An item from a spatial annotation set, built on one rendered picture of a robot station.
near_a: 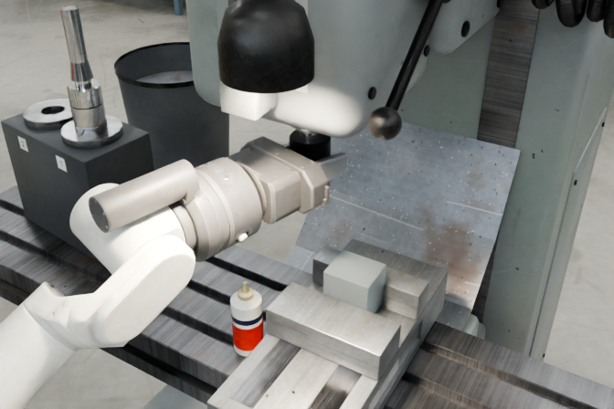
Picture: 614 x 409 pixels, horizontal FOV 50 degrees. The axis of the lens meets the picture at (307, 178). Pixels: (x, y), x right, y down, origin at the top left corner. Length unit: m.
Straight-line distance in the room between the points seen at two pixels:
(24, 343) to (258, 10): 0.34
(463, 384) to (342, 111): 0.42
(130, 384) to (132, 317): 1.61
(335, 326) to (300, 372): 0.07
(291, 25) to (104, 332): 0.31
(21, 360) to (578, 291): 2.26
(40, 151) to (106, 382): 1.28
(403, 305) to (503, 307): 0.42
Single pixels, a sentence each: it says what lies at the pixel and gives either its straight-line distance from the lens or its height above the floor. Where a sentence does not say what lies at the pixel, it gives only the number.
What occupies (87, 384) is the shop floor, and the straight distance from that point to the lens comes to 2.25.
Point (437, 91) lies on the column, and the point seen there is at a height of 1.18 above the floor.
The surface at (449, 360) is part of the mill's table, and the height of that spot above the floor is 0.95.
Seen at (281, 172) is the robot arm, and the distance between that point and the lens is 0.68.
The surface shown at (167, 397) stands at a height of 0.88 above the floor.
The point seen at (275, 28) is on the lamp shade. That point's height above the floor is 1.46.
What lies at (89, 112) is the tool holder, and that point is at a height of 1.19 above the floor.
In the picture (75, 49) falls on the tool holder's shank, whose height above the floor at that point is 1.29.
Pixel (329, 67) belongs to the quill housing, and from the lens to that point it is 0.58.
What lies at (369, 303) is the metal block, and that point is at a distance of 0.80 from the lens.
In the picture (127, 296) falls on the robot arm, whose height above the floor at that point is 1.23.
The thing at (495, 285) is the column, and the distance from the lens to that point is 1.21.
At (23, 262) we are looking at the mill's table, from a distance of 1.13.
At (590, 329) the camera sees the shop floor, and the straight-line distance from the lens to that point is 2.51.
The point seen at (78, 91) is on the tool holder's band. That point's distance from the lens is 1.00.
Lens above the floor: 1.60
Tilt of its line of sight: 31 degrees down
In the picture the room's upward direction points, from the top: straight up
